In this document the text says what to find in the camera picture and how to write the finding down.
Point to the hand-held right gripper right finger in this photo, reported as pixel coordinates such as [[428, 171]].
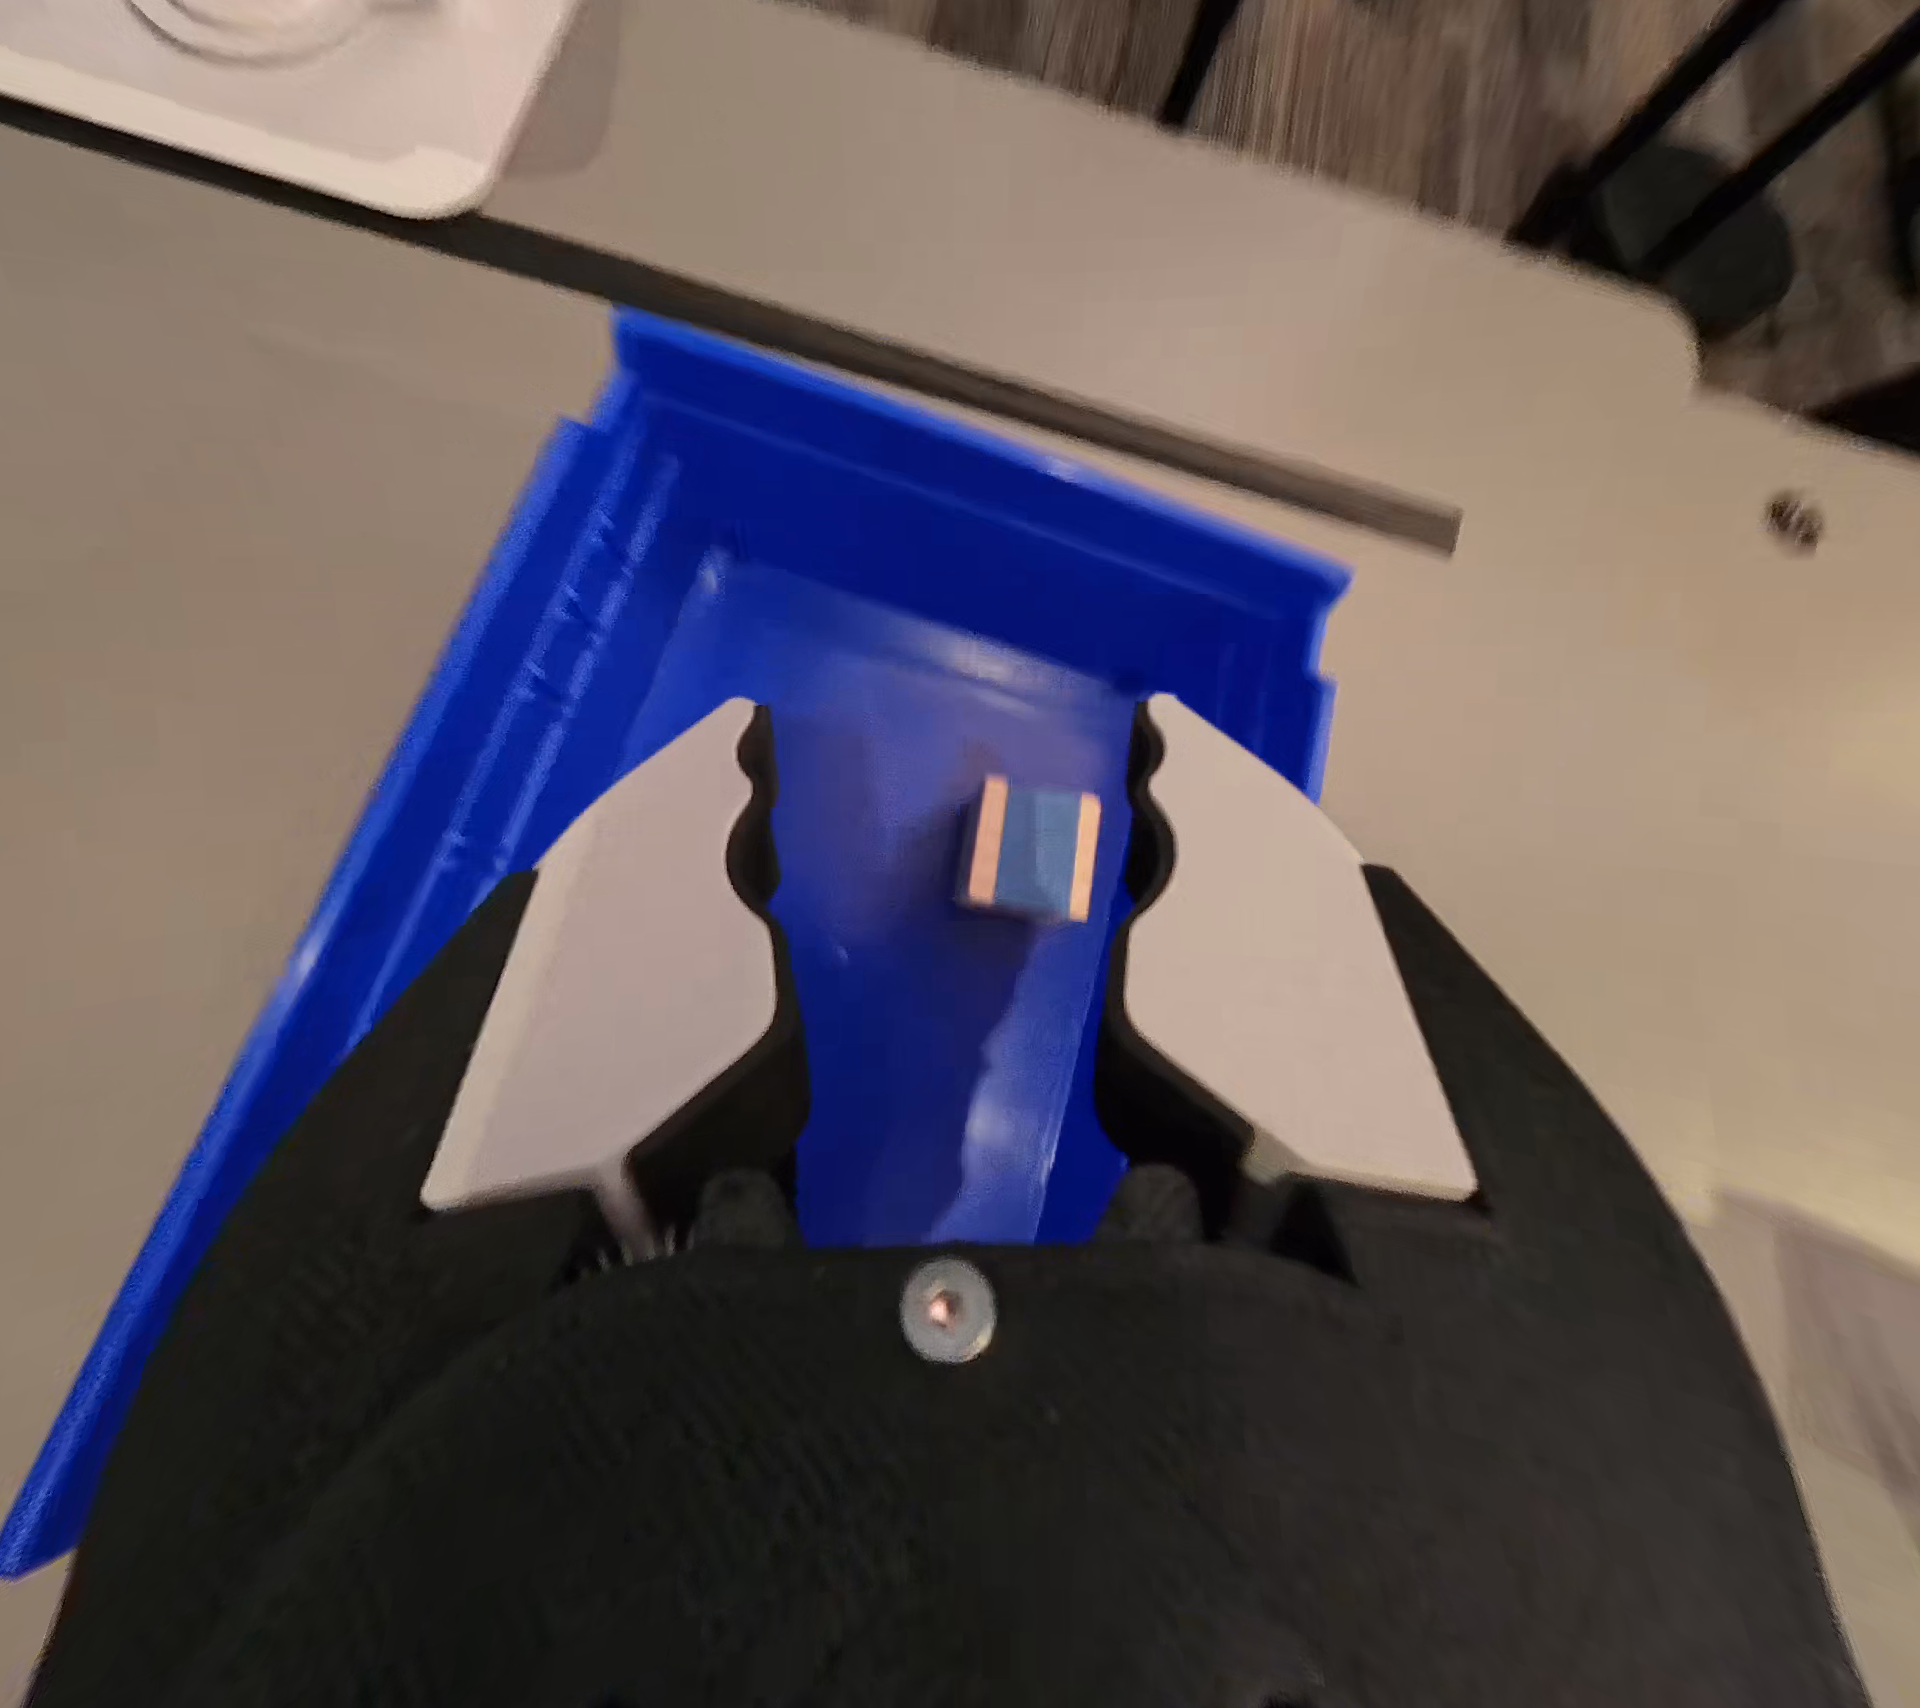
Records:
[[1289, 1018]]

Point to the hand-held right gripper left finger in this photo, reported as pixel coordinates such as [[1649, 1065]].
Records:
[[616, 1003]]

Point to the wooden cube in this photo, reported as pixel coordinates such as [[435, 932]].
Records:
[[1032, 854]]

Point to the blue plastic bin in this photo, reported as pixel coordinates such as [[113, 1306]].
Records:
[[930, 1062]]

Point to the metal table screw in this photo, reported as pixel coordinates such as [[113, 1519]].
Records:
[[1796, 523]]

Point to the black round stand base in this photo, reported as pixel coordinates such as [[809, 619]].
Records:
[[1727, 253]]

